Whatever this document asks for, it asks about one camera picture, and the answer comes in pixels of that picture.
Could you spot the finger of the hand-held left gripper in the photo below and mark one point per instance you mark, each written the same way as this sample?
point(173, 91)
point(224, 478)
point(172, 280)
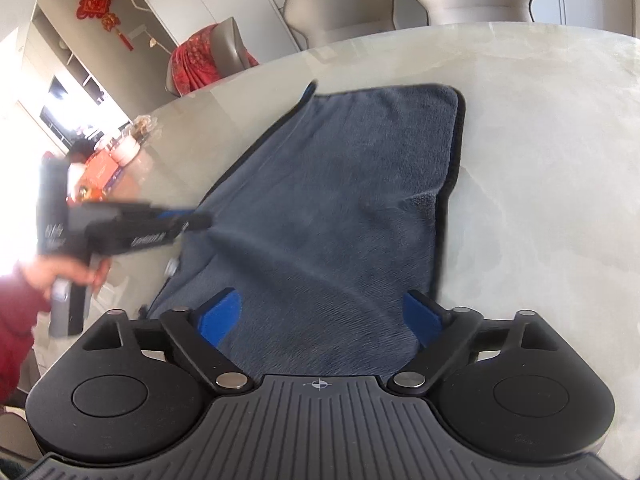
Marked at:
point(195, 222)
point(172, 216)

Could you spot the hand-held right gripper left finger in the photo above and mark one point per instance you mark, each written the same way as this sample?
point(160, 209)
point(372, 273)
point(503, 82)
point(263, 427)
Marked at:
point(221, 319)

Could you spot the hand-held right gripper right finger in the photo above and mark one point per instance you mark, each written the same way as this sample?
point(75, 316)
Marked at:
point(422, 319)

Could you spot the blue grey towel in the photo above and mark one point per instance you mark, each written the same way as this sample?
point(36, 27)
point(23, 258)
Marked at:
point(330, 200)

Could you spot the person's left hand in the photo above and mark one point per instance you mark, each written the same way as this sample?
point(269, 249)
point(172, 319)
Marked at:
point(70, 270)

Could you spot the orange box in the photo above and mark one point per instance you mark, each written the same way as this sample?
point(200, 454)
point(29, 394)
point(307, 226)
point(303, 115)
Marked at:
point(100, 172)

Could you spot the pink white jar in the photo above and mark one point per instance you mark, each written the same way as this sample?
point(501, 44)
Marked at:
point(125, 152)

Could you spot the glass snack jar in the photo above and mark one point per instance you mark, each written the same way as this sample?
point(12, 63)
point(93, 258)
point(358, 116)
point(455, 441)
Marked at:
point(141, 127)

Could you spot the beige chair with red cloth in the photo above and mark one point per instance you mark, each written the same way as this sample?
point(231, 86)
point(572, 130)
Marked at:
point(235, 50)

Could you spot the white branch wall ornament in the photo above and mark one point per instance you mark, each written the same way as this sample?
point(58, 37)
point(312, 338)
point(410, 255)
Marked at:
point(142, 10)

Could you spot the red knot wall ornament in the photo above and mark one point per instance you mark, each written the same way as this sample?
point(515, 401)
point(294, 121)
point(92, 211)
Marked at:
point(97, 2)

